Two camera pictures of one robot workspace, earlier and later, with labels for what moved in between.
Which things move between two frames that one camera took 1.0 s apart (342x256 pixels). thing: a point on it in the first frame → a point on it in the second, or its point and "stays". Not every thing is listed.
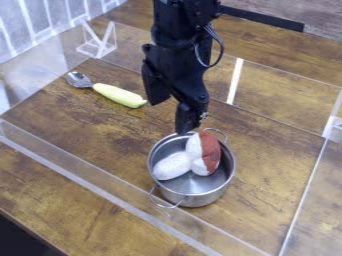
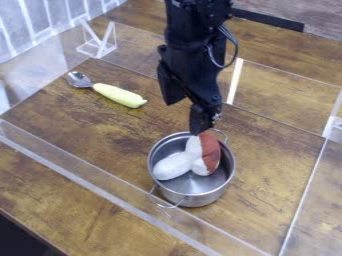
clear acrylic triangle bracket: [94, 46] stays
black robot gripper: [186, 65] → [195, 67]
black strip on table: [261, 18] stays
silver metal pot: [193, 190] stays
